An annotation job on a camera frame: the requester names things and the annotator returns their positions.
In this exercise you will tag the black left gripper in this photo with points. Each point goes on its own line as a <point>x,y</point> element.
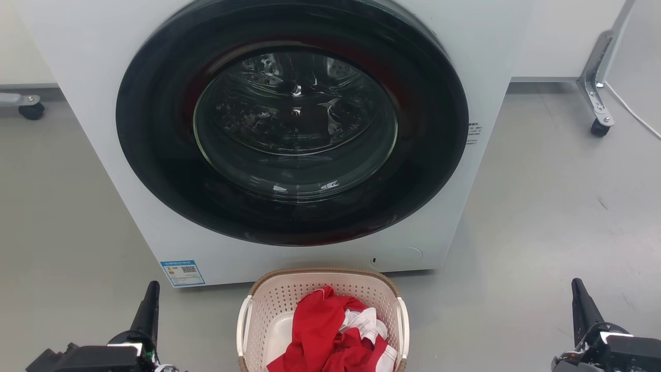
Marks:
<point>98,359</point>

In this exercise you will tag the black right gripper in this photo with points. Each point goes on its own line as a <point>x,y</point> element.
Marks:
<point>625,354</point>

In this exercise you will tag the beige perforated laundry basket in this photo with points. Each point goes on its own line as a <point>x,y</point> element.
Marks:
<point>271,305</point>

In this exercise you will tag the blue energy label sticker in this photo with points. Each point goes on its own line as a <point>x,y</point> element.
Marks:
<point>182,273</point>

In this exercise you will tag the red garment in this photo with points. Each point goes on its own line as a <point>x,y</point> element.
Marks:
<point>315,330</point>

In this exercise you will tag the dark round washing machine door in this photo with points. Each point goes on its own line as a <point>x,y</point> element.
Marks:
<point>155,129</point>

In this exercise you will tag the white garment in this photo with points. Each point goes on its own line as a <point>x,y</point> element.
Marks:
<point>364,320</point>

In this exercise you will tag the grey metal leg with caster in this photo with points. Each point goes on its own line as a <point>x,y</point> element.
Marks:
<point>23,103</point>
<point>594,88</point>

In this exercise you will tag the white front-load washing machine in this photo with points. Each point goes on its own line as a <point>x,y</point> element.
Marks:
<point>77,77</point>

